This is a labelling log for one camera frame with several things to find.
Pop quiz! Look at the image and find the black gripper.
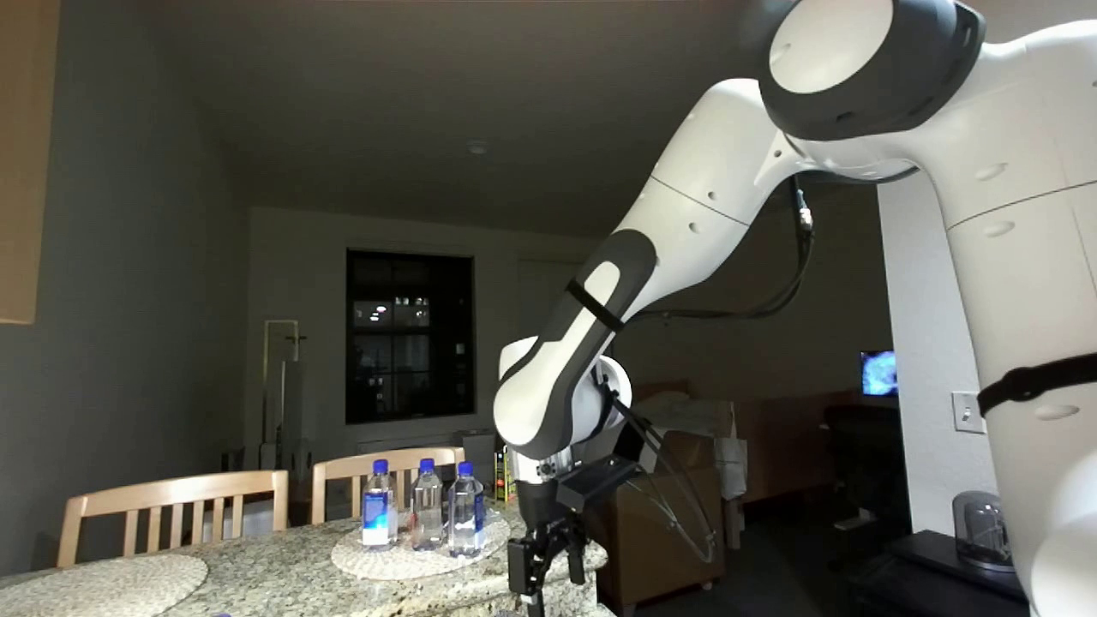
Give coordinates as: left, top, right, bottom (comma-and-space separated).
504, 473, 596, 610

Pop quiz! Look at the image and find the clear water bottle blue cap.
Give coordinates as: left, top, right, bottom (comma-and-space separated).
409, 457, 445, 556
445, 458, 490, 563

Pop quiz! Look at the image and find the brown cardboard box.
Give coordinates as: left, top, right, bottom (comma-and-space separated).
594, 392, 735, 610

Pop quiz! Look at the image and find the water bottle bright blue label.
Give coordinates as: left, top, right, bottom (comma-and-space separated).
361, 457, 402, 552

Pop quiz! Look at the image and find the light wooden slatted chair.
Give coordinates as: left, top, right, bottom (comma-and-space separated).
308, 444, 469, 529
54, 467, 290, 572

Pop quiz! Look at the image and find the dark window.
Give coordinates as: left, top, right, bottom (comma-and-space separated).
343, 248, 480, 428

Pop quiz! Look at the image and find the dark wooden desk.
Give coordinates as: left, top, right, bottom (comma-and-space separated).
742, 386, 909, 518

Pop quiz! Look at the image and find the white floor lamp stand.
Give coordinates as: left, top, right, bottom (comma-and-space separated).
259, 314, 308, 462

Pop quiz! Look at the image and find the black countertop appliance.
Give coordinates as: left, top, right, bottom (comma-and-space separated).
873, 529, 1028, 617

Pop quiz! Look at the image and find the clear glass jar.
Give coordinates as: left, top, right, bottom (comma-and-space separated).
951, 488, 1008, 556

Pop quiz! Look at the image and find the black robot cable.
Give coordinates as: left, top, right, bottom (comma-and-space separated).
647, 173, 824, 322

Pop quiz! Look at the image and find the white wall switch plate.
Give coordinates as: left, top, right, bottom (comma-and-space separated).
951, 386, 989, 440

